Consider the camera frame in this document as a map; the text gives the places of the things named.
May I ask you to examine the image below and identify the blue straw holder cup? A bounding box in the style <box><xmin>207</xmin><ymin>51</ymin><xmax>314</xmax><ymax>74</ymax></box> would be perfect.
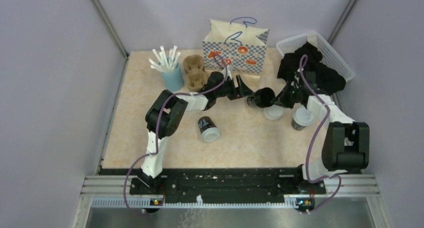
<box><xmin>159</xmin><ymin>63</ymin><xmax>185</xmax><ymax>92</ymax></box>

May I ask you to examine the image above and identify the checkered paper takeout bag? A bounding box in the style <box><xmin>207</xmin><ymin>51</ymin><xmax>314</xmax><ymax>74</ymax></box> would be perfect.
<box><xmin>202</xmin><ymin>16</ymin><xmax>270</xmax><ymax>75</ymax></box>

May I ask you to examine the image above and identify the white wrapped straws bundle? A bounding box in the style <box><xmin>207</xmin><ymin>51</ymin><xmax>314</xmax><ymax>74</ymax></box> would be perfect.
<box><xmin>148</xmin><ymin>45</ymin><xmax>181</xmax><ymax>73</ymax></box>

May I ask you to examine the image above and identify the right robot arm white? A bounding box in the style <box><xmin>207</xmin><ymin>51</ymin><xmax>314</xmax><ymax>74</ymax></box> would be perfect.
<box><xmin>272</xmin><ymin>70</ymin><xmax>370</xmax><ymax>194</ymax></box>

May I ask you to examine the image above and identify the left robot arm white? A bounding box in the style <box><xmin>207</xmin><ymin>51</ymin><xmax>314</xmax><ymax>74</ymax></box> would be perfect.
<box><xmin>138</xmin><ymin>71</ymin><xmax>254</xmax><ymax>195</ymax></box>

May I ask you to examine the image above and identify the black cloth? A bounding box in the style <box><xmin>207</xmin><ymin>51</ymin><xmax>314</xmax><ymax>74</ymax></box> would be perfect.
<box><xmin>277</xmin><ymin>42</ymin><xmax>346</xmax><ymax>95</ymax></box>

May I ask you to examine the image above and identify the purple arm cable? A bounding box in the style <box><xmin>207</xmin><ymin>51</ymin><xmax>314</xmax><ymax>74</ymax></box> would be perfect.
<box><xmin>123</xmin><ymin>53</ymin><xmax>231</xmax><ymax>217</ymax></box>
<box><xmin>299</xmin><ymin>54</ymin><xmax>342</xmax><ymax>215</ymax></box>

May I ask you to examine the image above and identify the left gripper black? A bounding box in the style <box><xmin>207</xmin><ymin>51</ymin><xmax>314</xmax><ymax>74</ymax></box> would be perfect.
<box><xmin>215</xmin><ymin>75</ymin><xmax>255</xmax><ymax>102</ymax></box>

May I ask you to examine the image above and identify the stack of white lids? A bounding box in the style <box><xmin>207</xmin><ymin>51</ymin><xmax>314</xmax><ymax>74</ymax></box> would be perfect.
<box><xmin>263</xmin><ymin>105</ymin><xmax>285</xmax><ymax>121</ymax></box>

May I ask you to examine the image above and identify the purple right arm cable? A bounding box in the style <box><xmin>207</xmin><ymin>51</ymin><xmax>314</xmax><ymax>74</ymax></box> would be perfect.
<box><xmin>299</xmin><ymin>54</ymin><xmax>342</xmax><ymax>215</ymax></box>

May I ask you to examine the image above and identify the stack of black cups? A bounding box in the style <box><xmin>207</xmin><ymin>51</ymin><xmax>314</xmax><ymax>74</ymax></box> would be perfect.
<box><xmin>246</xmin><ymin>87</ymin><xmax>276</xmax><ymax>108</ymax></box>

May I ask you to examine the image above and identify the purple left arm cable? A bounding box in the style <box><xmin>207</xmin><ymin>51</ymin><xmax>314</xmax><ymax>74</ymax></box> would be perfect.
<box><xmin>123</xmin><ymin>53</ymin><xmax>231</xmax><ymax>217</ymax></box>

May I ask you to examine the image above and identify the cardboard cup carrier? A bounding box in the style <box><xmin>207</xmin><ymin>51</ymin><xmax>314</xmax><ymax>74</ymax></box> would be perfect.
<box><xmin>183</xmin><ymin>54</ymin><xmax>208</xmax><ymax>92</ymax></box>

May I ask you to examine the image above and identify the white plastic basket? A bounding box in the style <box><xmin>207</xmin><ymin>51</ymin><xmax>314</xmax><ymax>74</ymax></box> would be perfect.
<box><xmin>276</xmin><ymin>32</ymin><xmax>356</xmax><ymax>82</ymax></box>

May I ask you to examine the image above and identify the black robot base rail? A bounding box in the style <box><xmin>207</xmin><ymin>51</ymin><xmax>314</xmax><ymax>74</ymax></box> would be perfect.
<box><xmin>124</xmin><ymin>167</ymin><xmax>326</xmax><ymax>207</ymax></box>

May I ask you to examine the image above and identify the black coffee cup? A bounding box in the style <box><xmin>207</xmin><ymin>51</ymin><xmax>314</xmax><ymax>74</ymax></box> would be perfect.
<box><xmin>291</xmin><ymin>118</ymin><xmax>311</xmax><ymax>131</ymax></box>
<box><xmin>197</xmin><ymin>116</ymin><xmax>217</xmax><ymax>134</ymax></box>

